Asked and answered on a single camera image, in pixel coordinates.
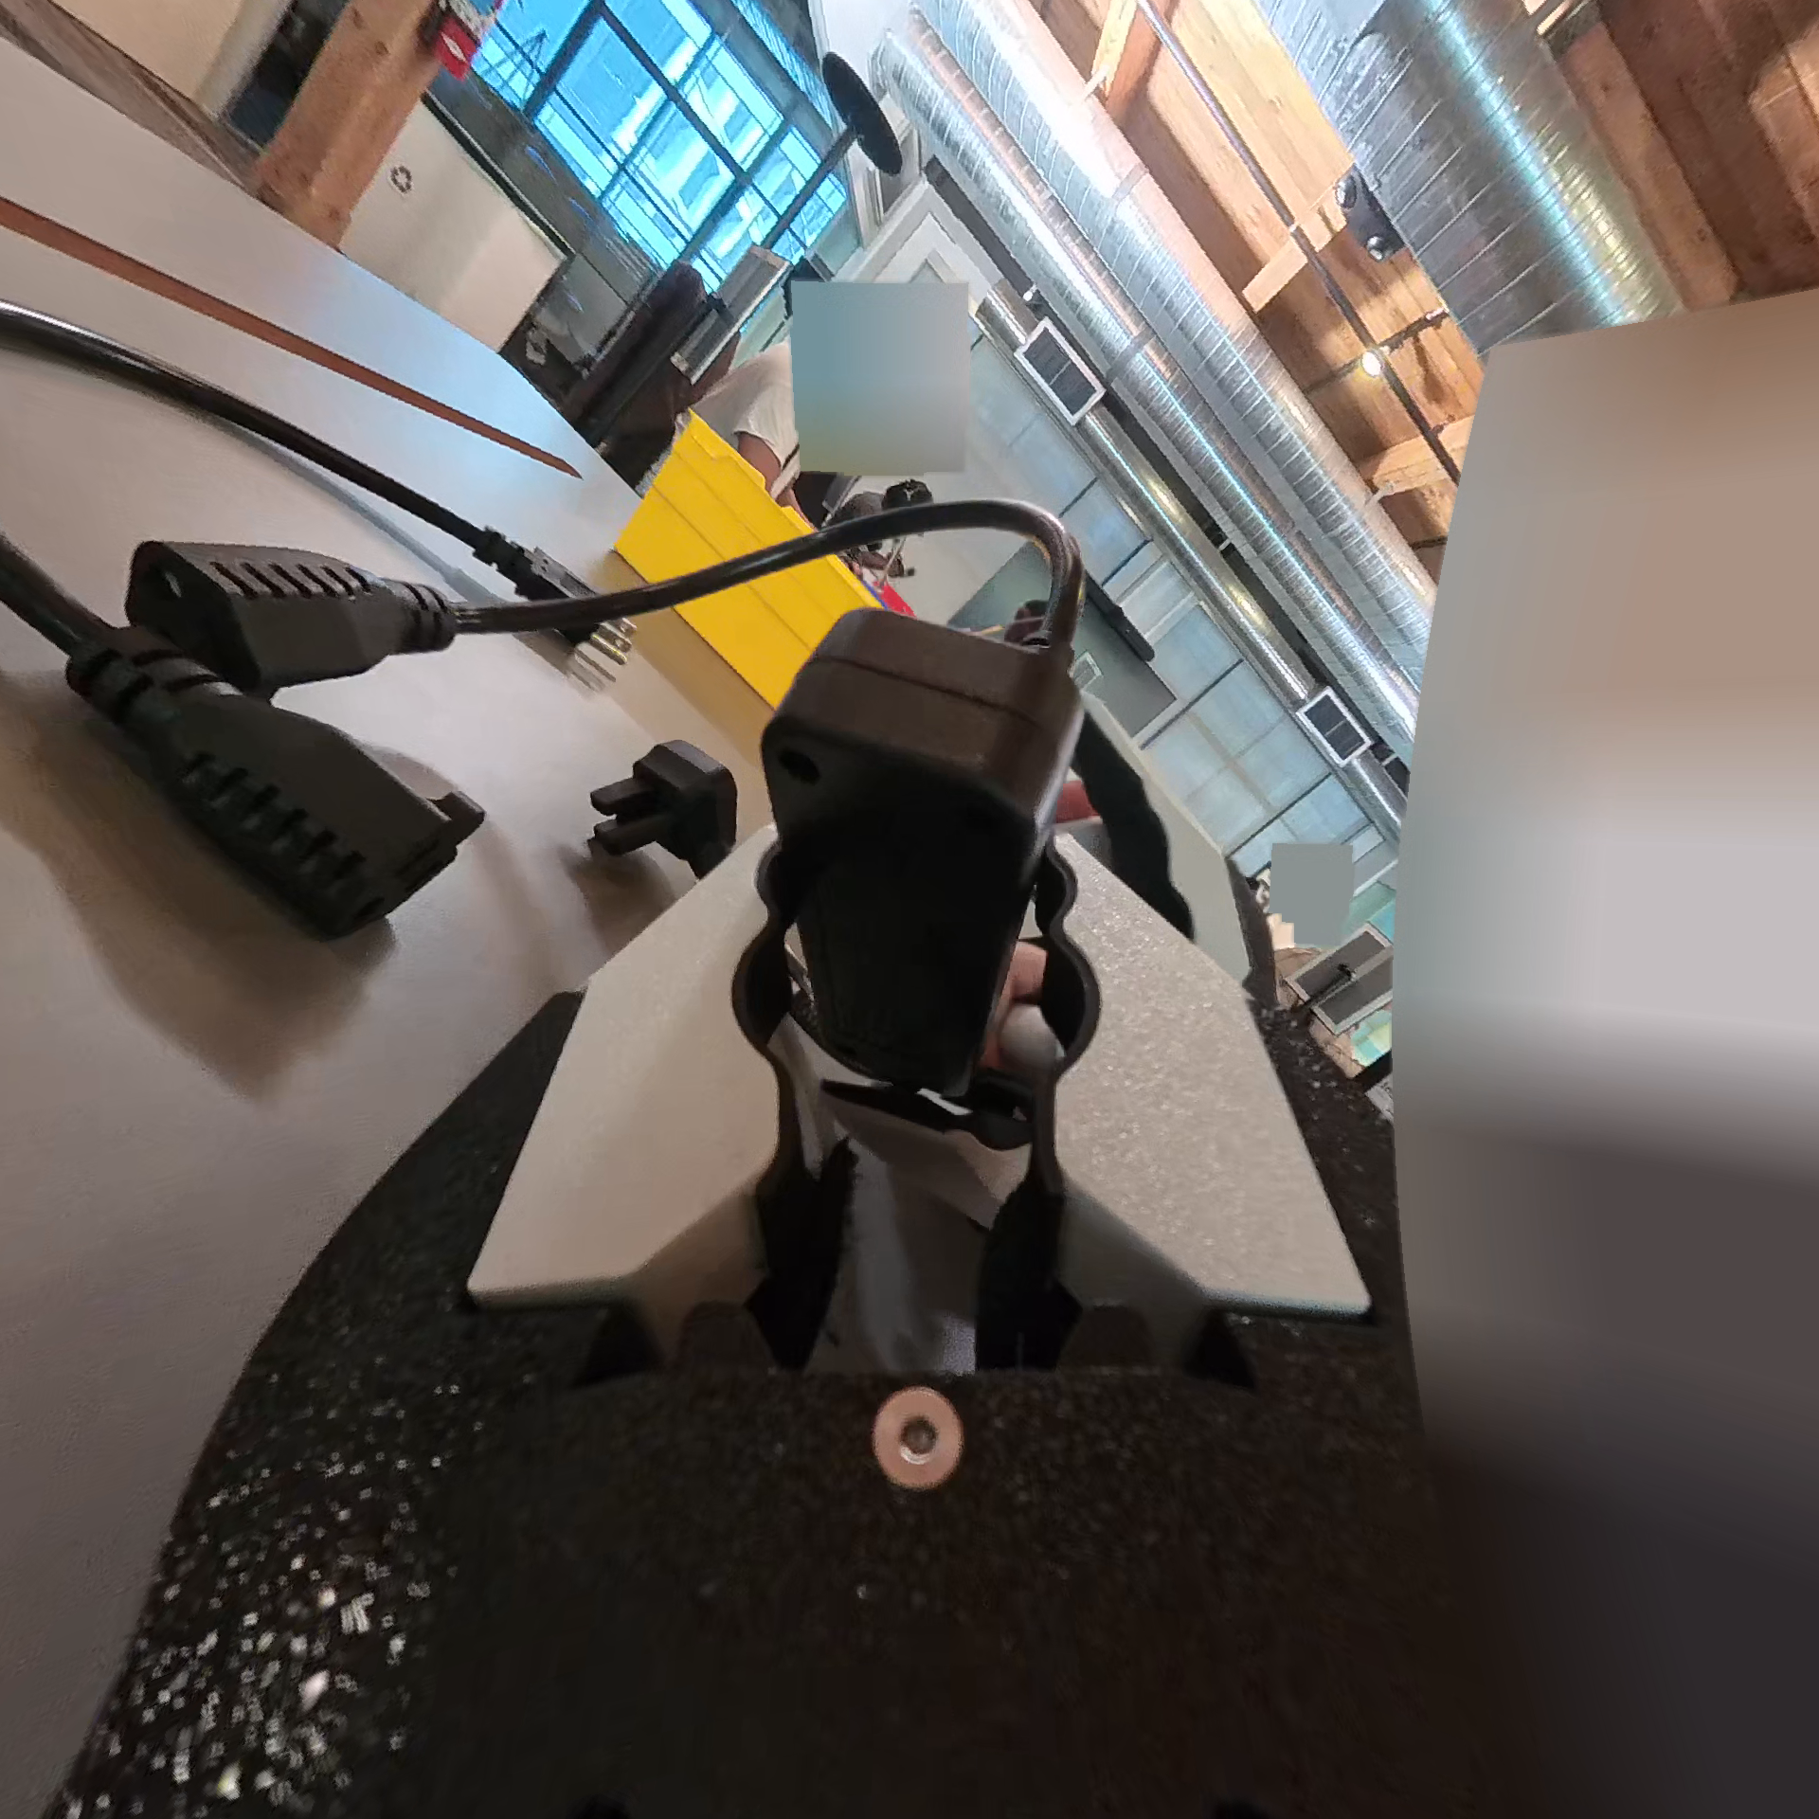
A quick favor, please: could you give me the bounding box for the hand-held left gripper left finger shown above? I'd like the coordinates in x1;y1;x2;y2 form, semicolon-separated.
467;836;858;1368

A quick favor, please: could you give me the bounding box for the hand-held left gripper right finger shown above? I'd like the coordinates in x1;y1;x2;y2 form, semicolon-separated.
987;842;1372;1368

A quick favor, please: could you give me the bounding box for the black extension socket end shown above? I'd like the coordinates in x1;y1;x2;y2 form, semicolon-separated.
586;739;745;878

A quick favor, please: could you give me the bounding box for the black power cord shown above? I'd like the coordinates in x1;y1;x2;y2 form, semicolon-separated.
0;302;644;693

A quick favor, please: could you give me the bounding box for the yellow plastic bin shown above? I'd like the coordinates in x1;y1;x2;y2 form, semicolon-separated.
612;415;912;713

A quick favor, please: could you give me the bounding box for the large window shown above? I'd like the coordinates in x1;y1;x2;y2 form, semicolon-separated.
469;0;854;308

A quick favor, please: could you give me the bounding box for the black round disc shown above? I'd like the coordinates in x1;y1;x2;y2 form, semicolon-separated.
711;50;912;308

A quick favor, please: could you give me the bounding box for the black ribbed cord connector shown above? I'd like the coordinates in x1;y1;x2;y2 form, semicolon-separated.
0;532;489;943

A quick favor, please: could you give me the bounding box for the thin black strip cord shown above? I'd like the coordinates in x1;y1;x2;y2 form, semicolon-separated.
125;497;1090;701

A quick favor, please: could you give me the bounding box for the wide silver ventilation duct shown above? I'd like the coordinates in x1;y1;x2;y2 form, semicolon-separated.
1257;0;1686;332

